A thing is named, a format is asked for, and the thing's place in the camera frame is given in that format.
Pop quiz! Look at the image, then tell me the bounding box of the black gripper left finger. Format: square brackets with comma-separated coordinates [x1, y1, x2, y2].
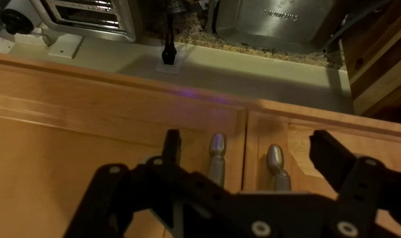
[65, 128, 254, 238]

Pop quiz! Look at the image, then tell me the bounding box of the white wall outlet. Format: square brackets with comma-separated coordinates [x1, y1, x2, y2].
[46, 33, 85, 60]

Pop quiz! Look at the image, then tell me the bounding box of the wall outlet with plug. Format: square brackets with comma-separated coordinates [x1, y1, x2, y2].
[155, 44, 184, 74]

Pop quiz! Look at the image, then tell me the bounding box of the wooden cupboard door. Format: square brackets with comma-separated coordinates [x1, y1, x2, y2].
[0, 65, 249, 238]
[244, 110, 401, 238]

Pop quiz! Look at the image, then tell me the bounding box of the silver cupboard door handle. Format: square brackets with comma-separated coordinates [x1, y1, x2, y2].
[265, 143, 293, 192]
[207, 131, 229, 188]

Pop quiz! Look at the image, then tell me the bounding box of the wooden wall cupboard body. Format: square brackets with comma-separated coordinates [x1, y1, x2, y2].
[0, 49, 401, 147]

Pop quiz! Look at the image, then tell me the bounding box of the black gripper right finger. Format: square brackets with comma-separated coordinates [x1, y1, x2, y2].
[309, 128, 401, 238]

